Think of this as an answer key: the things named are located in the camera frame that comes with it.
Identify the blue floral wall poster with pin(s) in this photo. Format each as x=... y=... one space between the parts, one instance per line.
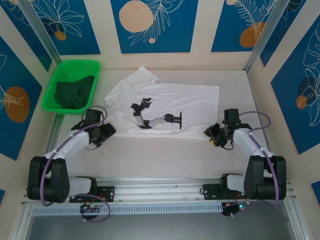
x=287 y=112
x=225 y=25
x=15 y=75
x=85 y=37
x=25 y=27
x=175 y=30
x=282 y=25

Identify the aluminium corner post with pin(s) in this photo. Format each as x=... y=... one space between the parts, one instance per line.
x=265 y=35
x=43 y=35

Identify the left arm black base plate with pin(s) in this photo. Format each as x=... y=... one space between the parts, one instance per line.
x=107 y=193

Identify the white printed t-shirt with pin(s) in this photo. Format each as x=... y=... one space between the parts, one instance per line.
x=175 y=100

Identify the green plastic basket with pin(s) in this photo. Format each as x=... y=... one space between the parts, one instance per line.
x=72 y=67

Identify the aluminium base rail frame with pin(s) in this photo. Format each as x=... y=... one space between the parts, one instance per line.
x=155 y=190

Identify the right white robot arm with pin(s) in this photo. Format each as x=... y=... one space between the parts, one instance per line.
x=260 y=180

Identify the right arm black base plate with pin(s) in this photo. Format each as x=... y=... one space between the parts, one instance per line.
x=210 y=192

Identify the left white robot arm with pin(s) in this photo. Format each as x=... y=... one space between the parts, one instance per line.
x=75 y=145

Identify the dark green t-shirt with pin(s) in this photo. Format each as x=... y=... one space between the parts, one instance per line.
x=72 y=92

